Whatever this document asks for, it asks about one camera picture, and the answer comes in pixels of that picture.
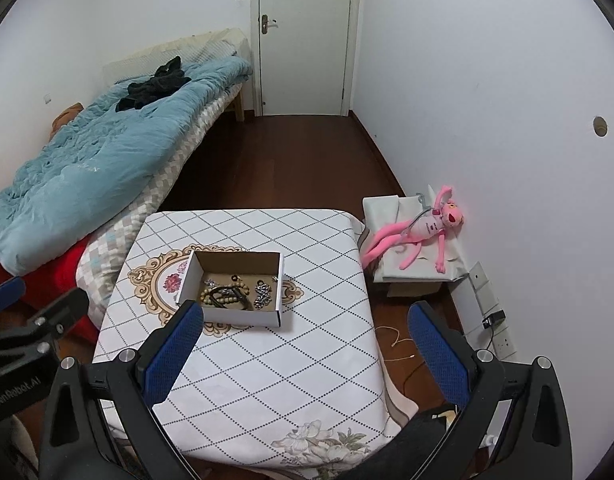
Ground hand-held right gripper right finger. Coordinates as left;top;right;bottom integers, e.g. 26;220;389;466
407;301;574;480

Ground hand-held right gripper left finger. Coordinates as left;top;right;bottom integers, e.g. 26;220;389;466
37;300;205;480

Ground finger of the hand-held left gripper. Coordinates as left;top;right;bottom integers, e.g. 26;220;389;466
0;287;90;357
0;276;27;317

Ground wooden bead bracelet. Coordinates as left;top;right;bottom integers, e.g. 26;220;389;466
199;282;251;307

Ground black fitness band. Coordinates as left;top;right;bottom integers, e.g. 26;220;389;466
207;285;256;312

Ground cardboard box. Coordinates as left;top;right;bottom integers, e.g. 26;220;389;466
175;250;284;327

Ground thick silver chain bracelet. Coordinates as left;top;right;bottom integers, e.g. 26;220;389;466
253;279;274;309

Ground red blanket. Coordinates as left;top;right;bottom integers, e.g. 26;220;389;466
0;241;102;342

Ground table with patterned cloth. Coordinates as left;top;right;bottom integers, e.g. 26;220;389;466
92;207;408;472

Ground pink plush toy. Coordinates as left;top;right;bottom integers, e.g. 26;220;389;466
362;186;464;274

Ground bed with blue duvet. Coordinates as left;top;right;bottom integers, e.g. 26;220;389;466
0;56;254;274

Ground brown pillow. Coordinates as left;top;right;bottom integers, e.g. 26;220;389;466
51;102;86;139

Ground black clothes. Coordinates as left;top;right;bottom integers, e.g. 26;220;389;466
116;57;193;114

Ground beige pillow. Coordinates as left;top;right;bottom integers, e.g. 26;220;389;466
149;27;248;63

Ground white door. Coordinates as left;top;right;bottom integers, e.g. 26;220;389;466
250;0;364;118

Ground beige cable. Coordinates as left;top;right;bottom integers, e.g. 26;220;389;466
376;326;416;362

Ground white wall socket panel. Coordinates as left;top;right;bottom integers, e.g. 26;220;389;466
468;259;518;362

